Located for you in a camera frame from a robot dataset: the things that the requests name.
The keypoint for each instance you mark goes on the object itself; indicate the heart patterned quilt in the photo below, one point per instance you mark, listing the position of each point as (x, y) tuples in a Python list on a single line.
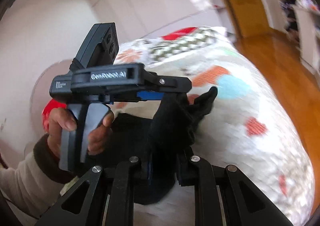
[(247, 126)]

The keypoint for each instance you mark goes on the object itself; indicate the white shelf unit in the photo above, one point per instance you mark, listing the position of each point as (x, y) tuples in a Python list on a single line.
[(302, 27)]

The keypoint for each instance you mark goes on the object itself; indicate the black pants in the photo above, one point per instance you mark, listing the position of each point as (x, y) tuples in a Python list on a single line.
[(157, 141)]

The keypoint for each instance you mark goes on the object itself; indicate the black camera box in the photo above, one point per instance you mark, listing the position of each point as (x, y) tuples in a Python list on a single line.
[(100, 47)]

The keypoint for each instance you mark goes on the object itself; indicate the floral white pillow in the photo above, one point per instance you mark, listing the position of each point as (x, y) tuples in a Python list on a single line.
[(138, 50)]

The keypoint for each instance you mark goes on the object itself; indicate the green white bolster pillow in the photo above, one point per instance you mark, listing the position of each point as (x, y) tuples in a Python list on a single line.
[(201, 37)]

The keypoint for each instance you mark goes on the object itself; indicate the left forearm beige sleeve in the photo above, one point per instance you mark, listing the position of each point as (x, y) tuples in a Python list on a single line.
[(28, 191)]

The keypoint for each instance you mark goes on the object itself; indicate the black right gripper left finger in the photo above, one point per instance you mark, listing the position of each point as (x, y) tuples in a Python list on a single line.
[(99, 197)]

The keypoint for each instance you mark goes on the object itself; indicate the white wardrobe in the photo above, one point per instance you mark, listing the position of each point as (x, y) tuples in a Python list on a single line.
[(137, 19)]

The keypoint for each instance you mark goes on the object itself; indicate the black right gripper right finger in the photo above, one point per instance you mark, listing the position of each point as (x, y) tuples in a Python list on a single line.
[(225, 195)]

